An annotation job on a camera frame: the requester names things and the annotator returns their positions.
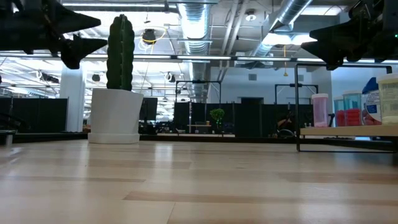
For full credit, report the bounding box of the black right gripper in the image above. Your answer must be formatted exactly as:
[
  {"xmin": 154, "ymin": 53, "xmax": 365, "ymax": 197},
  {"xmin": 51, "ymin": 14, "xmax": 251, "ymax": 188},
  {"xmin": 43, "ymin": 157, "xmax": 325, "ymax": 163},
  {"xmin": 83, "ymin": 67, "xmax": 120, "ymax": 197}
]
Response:
[{"xmin": 300, "ymin": 0, "xmax": 398, "ymax": 70}]

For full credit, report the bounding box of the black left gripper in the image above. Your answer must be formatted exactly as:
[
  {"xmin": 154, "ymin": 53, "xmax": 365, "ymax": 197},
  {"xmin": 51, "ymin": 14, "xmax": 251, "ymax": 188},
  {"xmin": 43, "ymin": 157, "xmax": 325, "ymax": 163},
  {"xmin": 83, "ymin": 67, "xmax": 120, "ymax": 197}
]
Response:
[{"xmin": 0, "ymin": 0, "xmax": 108, "ymax": 70}]

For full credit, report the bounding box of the pink medicine bottle white cap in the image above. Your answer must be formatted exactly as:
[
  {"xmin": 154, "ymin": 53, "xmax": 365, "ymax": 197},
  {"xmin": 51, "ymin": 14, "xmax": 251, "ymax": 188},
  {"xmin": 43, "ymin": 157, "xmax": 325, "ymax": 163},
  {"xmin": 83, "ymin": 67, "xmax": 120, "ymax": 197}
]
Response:
[{"xmin": 311, "ymin": 93, "xmax": 330, "ymax": 128}]

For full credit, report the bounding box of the white labelled pill bottle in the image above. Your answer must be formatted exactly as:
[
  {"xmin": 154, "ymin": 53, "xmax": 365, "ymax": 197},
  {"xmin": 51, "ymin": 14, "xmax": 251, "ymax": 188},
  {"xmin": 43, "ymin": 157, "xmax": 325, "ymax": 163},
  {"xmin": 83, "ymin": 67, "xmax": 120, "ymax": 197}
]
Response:
[
  {"xmin": 361, "ymin": 77, "xmax": 382, "ymax": 126},
  {"xmin": 376, "ymin": 73, "xmax": 398, "ymax": 126}
]

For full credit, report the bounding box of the green cactus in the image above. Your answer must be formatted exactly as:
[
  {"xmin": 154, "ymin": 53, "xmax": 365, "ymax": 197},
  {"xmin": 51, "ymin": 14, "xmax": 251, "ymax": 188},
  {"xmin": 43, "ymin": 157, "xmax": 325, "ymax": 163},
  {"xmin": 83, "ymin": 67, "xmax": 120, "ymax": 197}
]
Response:
[{"xmin": 106, "ymin": 14, "xmax": 136, "ymax": 91}]

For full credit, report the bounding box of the white building column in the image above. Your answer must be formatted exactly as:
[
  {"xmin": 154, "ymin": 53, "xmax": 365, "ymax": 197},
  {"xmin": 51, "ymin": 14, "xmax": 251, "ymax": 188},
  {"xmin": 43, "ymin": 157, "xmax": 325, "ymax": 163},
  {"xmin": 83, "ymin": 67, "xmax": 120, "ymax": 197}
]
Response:
[{"xmin": 60, "ymin": 63, "xmax": 85, "ymax": 133}]

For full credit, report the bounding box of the black ceiling device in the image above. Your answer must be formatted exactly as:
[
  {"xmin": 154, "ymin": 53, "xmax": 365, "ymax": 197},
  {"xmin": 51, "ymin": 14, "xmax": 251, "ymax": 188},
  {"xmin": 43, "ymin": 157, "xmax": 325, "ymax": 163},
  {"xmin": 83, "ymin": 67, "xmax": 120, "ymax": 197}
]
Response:
[{"xmin": 142, "ymin": 28, "xmax": 157, "ymax": 45}]

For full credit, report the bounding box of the person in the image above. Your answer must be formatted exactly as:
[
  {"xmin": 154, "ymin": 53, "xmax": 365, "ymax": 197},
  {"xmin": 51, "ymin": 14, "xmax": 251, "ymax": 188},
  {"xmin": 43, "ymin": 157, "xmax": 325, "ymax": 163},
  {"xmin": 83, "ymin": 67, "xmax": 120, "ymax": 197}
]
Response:
[{"xmin": 277, "ymin": 110, "xmax": 295, "ymax": 138}]

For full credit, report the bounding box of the white pot saucer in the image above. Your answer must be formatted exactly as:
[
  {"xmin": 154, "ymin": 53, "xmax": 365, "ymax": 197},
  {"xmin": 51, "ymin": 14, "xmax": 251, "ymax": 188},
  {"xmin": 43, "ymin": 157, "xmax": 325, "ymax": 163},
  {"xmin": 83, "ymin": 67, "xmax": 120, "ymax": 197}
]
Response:
[{"xmin": 87, "ymin": 133, "xmax": 141, "ymax": 145}]

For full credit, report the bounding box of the long ceiling light strip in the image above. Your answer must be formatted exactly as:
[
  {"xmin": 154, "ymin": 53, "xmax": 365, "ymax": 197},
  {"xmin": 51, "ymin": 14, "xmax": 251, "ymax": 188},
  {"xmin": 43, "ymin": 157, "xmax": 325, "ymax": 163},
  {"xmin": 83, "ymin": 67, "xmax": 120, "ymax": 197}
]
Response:
[{"xmin": 0, "ymin": 51, "xmax": 398, "ymax": 65}]

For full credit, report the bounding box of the small green plant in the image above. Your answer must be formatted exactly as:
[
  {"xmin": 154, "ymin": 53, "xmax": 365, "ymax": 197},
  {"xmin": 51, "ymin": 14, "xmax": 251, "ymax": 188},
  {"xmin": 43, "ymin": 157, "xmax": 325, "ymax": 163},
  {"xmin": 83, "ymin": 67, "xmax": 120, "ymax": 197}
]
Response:
[{"xmin": 210, "ymin": 108, "xmax": 225, "ymax": 128}]

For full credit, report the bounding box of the silver ventilation duct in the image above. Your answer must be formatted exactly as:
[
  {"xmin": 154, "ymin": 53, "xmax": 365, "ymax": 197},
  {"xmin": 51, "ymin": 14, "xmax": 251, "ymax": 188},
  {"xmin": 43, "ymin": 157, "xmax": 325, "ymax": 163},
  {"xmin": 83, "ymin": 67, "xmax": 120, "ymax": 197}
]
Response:
[
  {"xmin": 248, "ymin": 0, "xmax": 313, "ymax": 58},
  {"xmin": 177, "ymin": 0, "xmax": 218, "ymax": 103}
]

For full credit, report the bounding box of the black metal stand frame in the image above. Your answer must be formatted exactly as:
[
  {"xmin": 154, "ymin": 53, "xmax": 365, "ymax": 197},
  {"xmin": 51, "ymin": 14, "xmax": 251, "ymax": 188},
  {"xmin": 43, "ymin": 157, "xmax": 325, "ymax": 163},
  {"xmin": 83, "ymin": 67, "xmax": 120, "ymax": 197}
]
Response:
[
  {"xmin": 274, "ymin": 83, "xmax": 319, "ymax": 105},
  {"xmin": 175, "ymin": 80, "xmax": 222, "ymax": 105}
]

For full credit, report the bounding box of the black partition wall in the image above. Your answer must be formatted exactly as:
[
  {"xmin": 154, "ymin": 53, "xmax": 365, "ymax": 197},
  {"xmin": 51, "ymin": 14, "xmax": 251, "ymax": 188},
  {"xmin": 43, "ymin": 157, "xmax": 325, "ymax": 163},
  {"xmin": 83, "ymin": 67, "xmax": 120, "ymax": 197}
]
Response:
[
  {"xmin": 172, "ymin": 96, "xmax": 313, "ymax": 139},
  {"xmin": 0, "ymin": 97, "xmax": 68, "ymax": 133}
]

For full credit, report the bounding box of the wooden shelf black frame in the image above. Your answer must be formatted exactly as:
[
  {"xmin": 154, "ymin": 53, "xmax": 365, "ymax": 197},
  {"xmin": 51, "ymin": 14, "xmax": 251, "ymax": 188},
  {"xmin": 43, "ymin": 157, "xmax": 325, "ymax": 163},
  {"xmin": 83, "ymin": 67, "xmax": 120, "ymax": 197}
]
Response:
[{"xmin": 294, "ymin": 63, "xmax": 398, "ymax": 154}]

